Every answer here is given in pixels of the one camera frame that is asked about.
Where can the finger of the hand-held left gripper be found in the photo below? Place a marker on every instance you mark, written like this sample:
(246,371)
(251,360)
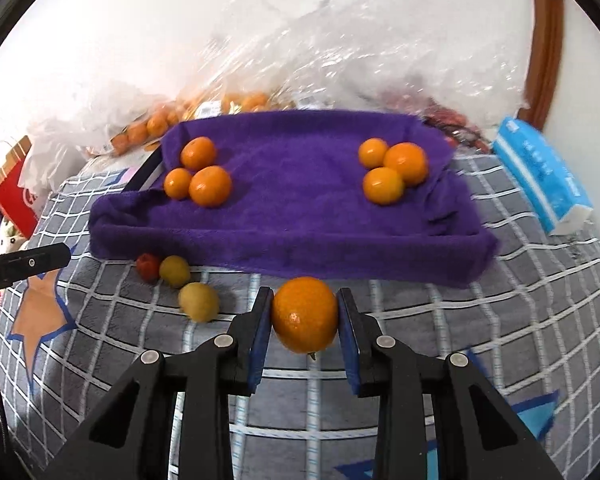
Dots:
(30,262)

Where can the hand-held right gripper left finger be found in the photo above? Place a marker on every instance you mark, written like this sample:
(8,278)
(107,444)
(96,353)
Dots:
(260,340)

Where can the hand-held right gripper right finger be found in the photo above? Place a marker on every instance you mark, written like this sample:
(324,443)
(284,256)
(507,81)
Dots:
(347,345)

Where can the small plush toy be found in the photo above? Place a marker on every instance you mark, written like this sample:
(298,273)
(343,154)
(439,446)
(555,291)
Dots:
(10,242)

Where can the red paper bag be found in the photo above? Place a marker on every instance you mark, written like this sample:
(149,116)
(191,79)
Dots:
(15,200)

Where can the yellow-green fruit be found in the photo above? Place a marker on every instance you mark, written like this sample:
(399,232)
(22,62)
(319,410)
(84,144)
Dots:
(175,270)
(198,301)

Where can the red cherry tomato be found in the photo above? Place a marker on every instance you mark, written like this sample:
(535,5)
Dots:
(148,266)

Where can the purple towel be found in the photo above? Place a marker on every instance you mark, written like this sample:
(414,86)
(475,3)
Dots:
(290,200)

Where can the white plastic bag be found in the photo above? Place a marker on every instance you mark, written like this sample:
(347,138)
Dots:
(80,120)

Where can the pile of mandarins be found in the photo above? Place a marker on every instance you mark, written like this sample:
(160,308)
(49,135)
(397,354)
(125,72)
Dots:
(155,125)

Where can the grey checked blanket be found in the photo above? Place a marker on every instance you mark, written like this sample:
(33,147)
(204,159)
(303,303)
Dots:
(530,285)

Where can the pile of kumquats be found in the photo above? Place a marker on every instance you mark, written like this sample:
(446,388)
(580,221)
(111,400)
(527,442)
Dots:
(252,102)

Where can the clear plastic kumquat bag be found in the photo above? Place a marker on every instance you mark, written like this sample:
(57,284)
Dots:
(280,97)

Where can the pile of cherry tomatoes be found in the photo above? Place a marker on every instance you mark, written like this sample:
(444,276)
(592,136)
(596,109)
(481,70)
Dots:
(447,115)

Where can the blue tissue pack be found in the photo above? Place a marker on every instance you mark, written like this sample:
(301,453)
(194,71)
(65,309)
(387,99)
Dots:
(540,170)

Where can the clear plastic tomato bag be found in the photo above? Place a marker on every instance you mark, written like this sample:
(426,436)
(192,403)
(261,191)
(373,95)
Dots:
(480,90)

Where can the large clear plastic bag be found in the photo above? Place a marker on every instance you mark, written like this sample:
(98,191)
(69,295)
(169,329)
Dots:
(355,50)

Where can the brown wooden door frame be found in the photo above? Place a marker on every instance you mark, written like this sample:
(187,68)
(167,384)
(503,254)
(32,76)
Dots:
(547,50)

